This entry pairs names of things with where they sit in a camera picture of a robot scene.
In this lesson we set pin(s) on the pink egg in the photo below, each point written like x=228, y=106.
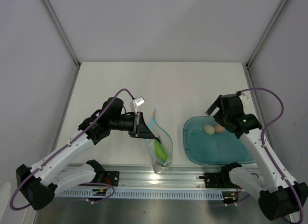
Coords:
x=219, y=128

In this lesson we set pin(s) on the aluminium rail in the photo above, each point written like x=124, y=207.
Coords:
x=142, y=177

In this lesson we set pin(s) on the left frame post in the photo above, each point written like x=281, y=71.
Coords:
x=60, y=31

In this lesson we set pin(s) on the green cucumber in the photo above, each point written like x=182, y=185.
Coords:
x=160, y=152

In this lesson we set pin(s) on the white slotted cable duct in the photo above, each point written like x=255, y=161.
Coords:
x=142, y=194

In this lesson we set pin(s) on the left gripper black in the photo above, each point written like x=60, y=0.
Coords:
x=141, y=130

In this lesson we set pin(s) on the teal plastic tray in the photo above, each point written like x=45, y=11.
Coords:
x=216, y=149

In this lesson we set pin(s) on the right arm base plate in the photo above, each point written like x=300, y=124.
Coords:
x=217, y=180

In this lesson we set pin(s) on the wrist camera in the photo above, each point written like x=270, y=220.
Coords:
x=244, y=98
x=136, y=103

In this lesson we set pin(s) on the clear zip top bag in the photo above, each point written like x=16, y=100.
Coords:
x=167, y=143

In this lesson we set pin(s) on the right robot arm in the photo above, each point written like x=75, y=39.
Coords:
x=278, y=193

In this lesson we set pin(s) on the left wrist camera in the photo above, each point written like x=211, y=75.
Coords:
x=136, y=103

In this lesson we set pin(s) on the white egg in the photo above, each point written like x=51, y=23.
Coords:
x=209, y=129

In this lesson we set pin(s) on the frame post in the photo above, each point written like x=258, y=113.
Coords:
x=60, y=31
x=277, y=15

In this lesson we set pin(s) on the right frame post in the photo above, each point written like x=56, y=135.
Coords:
x=277, y=15

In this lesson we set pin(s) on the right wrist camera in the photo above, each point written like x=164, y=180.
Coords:
x=244, y=98

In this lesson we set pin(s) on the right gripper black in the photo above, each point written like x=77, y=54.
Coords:
x=217, y=103

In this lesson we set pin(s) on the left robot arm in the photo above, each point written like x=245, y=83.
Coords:
x=42, y=181

